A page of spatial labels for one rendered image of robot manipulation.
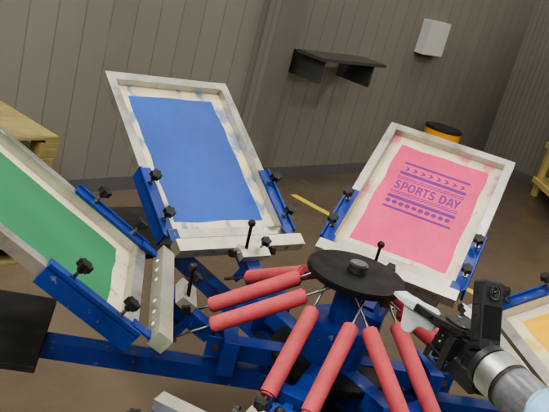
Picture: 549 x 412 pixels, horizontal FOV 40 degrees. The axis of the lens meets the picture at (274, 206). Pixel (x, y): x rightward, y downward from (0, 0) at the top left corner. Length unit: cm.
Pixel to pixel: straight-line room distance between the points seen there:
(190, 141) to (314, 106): 473
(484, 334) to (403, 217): 198
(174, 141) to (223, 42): 360
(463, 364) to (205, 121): 214
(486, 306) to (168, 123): 206
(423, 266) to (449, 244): 17
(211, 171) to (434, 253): 95
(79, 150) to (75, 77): 59
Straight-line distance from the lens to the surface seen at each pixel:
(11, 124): 475
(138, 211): 338
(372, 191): 327
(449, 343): 127
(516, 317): 289
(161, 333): 204
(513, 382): 118
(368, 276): 233
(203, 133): 315
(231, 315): 226
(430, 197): 330
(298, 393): 216
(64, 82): 574
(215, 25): 647
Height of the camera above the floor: 218
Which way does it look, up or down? 19 degrees down
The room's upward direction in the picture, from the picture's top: 15 degrees clockwise
